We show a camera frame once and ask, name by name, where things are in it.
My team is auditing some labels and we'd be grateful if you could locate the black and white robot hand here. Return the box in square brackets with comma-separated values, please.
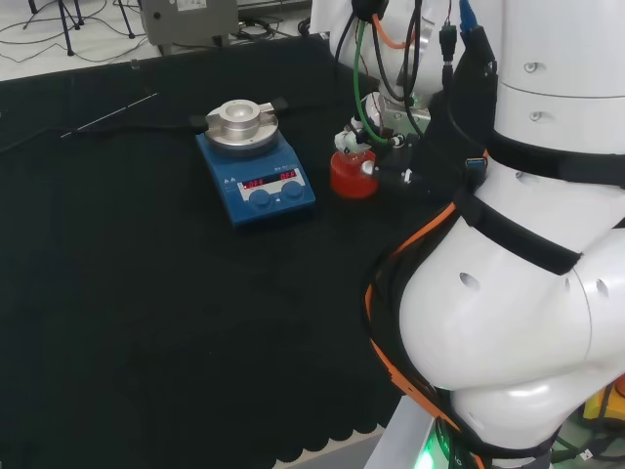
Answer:
[333, 91, 458, 197]

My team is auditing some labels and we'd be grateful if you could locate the clear glass round-bottom flask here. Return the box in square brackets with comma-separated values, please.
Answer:
[336, 146, 375, 168]

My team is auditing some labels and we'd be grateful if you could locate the heater with blue base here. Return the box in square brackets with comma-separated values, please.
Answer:
[187, 97, 317, 235]

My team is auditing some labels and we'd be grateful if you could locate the grey metal box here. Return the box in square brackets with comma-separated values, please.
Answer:
[138, 0, 241, 57]

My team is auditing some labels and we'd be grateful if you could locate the black bench cloth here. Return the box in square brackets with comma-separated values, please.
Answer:
[0, 33, 489, 469]

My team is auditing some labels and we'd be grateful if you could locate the yellow stop button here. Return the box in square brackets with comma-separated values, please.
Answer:
[582, 374, 625, 432]

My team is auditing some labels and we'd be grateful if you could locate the black tripod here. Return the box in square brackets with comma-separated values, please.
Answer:
[25, 0, 87, 58]

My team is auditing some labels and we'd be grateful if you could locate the red plastic flask ring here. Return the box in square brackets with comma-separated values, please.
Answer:
[328, 149, 381, 200]

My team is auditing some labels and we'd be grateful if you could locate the black heater power cable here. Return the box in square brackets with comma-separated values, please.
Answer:
[0, 100, 343, 154]

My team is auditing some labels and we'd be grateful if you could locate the grey metal base plate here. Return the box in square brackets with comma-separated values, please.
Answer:
[364, 394, 441, 469]

